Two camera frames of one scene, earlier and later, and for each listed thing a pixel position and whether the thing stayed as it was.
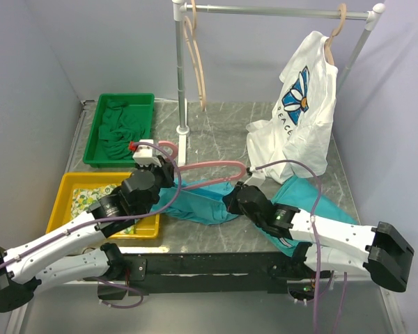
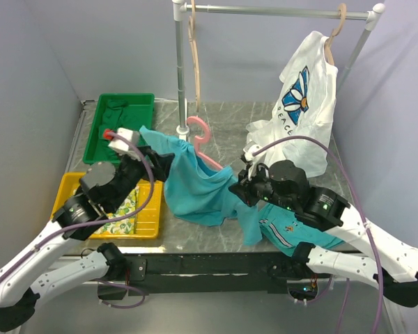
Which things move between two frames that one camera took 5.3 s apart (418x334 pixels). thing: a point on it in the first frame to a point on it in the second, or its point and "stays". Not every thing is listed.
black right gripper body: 235,207 to 260,187
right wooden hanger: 328,48 stays
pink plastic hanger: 207,165 to 198,140
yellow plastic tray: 147,227 stays
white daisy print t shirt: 294,142 stays
